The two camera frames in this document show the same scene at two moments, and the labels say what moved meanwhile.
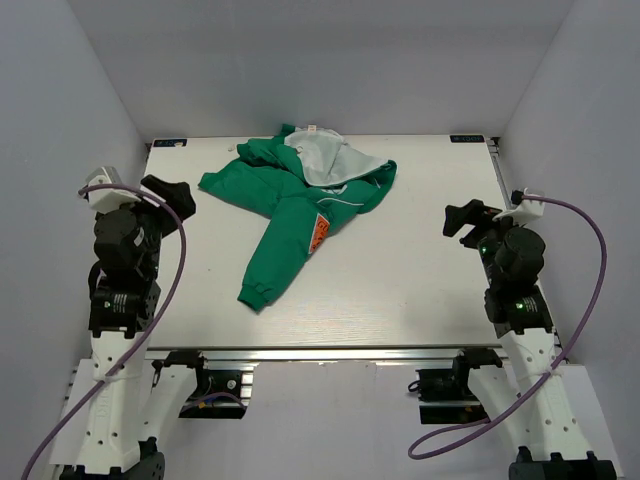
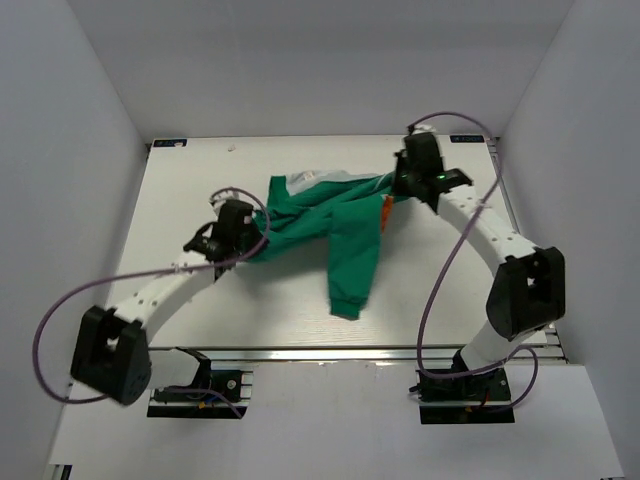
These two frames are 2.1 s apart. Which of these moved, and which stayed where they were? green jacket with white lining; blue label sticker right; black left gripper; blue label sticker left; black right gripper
Moved: green jacket with white lining; black left gripper; black right gripper
Stayed: blue label sticker right; blue label sticker left
